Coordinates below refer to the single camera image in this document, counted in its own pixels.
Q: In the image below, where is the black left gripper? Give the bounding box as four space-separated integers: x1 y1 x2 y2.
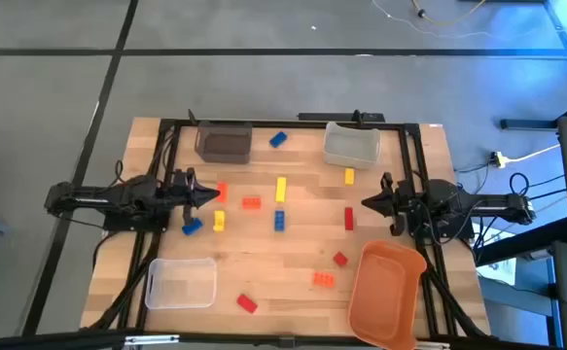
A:
169 167 222 226

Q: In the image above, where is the black floor stand base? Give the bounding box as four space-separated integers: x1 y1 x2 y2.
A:
500 118 559 131

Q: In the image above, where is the white floor cable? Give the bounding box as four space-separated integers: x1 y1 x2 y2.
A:
372 0 567 41

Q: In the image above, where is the yellow floor cable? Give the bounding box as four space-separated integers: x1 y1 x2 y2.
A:
411 0 488 28

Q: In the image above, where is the orange plastic bin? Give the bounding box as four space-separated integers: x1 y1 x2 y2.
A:
347 239 429 350

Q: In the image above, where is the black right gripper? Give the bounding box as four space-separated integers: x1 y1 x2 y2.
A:
361 170 410 238

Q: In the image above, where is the black bracket bar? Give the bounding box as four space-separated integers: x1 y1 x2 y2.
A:
296 109 386 123

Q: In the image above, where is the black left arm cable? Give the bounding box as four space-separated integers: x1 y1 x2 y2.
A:
111 158 126 187

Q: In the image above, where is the black aluminium rig frame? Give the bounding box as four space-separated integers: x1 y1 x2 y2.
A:
0 109 564 350

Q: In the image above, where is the clear plastic bin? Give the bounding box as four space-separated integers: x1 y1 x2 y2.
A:
144 257 218 311

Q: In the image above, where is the white power cord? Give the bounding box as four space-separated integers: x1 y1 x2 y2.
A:
504 144 562 164

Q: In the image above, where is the white printed paper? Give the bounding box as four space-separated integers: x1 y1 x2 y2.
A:
477 232 517 286

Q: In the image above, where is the white translucent plastic bin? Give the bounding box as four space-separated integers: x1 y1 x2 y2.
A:
322 121 382 171

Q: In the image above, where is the dark grey plastic bin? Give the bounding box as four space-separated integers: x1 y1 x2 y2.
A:
194 121 254 165

